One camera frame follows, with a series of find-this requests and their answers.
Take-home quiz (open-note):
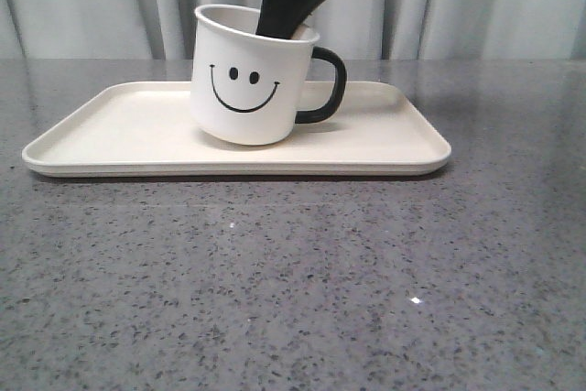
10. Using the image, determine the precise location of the white smiley mug black handle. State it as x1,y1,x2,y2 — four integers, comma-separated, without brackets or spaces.
190,4,347,146

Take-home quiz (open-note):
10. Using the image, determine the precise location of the cream rectangular tray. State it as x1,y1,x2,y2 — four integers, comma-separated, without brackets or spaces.
22,81,451,178

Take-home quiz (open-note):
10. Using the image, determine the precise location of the grey curtain backdrop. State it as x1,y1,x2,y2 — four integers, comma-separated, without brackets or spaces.
1,0,585,60

